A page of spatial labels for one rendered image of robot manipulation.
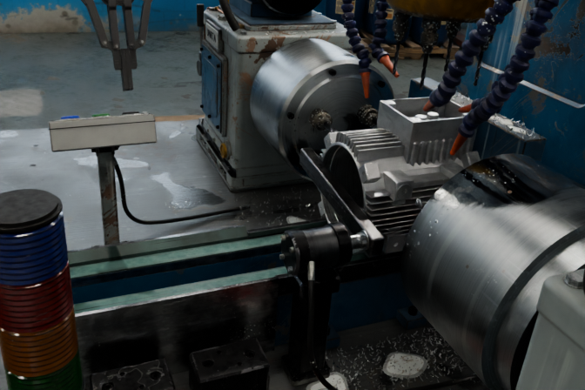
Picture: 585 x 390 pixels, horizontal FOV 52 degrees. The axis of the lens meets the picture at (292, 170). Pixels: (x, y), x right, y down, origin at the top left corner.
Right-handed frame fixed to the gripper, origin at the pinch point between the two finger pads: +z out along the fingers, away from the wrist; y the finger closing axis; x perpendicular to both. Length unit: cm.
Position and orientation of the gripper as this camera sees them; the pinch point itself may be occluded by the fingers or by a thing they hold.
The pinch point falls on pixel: (125, 70)
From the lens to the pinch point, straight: 110.4
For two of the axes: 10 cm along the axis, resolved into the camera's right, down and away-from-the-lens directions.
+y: 9.2, -1.1, 3.7
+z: 0.9, 9.9, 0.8
